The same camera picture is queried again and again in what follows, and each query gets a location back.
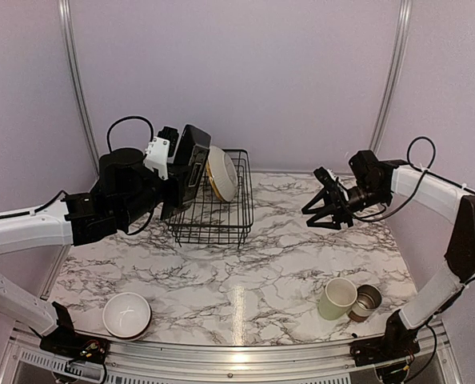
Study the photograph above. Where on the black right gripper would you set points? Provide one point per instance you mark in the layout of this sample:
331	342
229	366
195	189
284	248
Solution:
343	213

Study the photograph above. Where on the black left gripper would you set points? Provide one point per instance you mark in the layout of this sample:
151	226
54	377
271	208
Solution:
174	196

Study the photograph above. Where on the yellow polka dot plate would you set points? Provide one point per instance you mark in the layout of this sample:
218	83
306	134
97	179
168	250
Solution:
211	181

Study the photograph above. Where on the white square floral plate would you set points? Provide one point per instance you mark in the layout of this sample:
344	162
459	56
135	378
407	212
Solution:
186	171

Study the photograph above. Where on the round brown rim floral plate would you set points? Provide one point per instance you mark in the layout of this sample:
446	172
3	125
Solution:
224	173

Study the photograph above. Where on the white ceramic bowl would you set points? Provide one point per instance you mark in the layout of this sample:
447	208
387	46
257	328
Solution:
126	315

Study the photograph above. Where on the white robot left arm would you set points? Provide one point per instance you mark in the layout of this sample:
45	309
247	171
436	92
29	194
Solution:
77	220

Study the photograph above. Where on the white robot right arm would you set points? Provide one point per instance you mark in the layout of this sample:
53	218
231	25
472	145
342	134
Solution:
453	205

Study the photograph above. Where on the light green mug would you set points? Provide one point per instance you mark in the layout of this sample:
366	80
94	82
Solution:
337	298

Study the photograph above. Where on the brown grey metal-lined cup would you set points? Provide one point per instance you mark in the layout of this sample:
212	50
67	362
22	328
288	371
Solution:
368	300

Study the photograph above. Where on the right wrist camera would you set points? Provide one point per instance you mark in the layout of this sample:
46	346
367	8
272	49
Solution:
327	178

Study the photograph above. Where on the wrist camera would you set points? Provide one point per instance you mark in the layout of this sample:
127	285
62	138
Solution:
159	149
327	178

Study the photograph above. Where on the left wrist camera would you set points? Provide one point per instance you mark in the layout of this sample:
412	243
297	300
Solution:
159	149

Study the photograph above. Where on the black wire dish rack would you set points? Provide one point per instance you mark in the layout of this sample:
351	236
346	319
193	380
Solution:
210	220

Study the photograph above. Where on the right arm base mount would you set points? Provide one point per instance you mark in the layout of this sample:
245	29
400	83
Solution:
396	342

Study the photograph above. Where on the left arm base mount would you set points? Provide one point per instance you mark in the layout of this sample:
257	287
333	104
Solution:
64	340

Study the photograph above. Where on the aluminium frame rail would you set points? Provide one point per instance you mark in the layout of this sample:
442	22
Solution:
155	362

